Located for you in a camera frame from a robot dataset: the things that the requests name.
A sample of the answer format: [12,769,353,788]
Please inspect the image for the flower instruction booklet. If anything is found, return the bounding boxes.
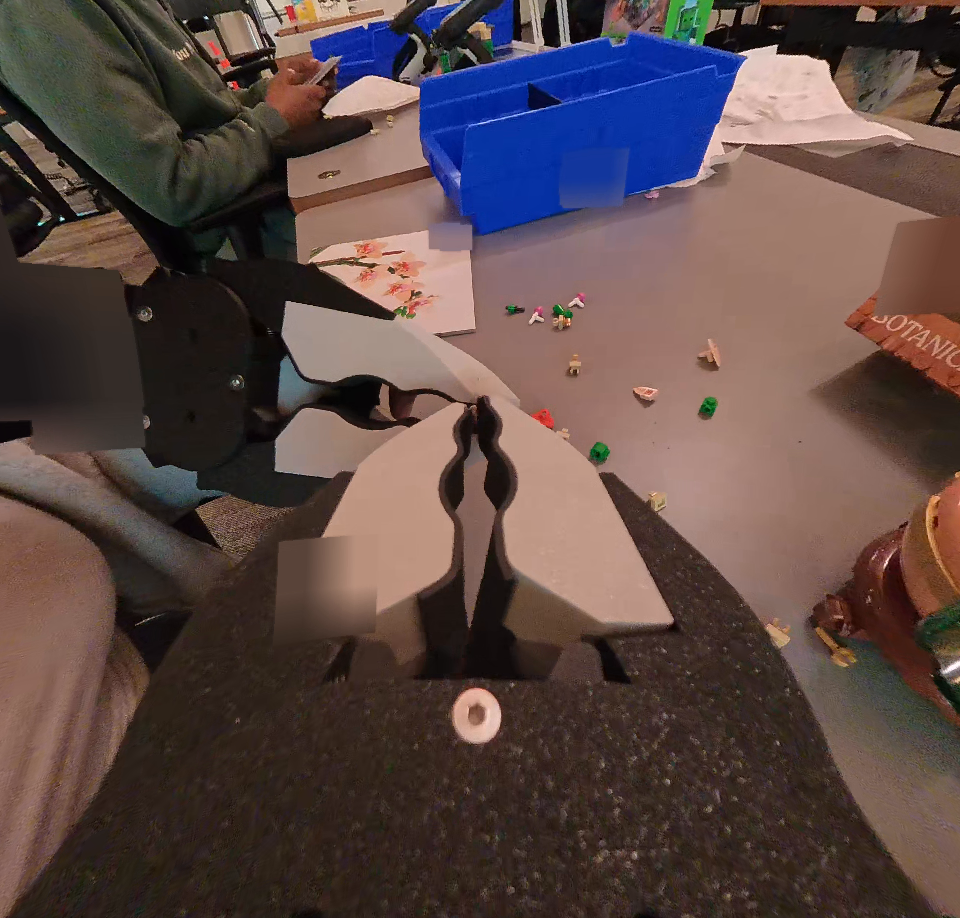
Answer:
[309,229,477,338]

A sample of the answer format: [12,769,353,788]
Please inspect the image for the black toy set box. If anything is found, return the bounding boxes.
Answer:
[845,291,960,398]

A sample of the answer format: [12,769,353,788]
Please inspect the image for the grey desk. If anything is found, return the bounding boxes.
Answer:
[294,138,960,912]

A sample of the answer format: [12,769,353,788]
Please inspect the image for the white crumpled papers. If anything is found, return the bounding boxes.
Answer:
[705,46,916,184]

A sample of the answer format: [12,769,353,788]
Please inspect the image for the green toy box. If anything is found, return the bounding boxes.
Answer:
[602,0,725,45]

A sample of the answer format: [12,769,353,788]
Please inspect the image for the toy brick flower pot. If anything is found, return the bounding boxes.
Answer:
[810,474,960,726]

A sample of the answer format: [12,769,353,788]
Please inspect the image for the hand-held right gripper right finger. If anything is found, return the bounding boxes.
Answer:
[471,395,678,681]

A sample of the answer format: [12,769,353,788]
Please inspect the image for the grey wood-edged table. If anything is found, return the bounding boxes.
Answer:
[287,96,436,214]

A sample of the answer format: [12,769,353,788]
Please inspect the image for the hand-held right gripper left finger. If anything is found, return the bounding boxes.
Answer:
[322,400,481,683]

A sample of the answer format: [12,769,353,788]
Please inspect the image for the black handled device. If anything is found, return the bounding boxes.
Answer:
[390,0,511,83]

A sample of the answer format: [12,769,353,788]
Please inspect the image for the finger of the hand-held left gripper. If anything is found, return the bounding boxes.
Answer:
[273,402,425,478]
[279,300,520,411]

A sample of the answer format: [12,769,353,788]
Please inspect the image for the white crumpled paper sheet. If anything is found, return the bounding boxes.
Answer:
[322,78,421,118]

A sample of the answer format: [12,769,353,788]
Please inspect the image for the blue divided plastic bin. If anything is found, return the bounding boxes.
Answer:
[420,33,747,237]

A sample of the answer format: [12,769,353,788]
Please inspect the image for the person's grey clothed lap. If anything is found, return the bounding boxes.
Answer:
[0,498,155,918]

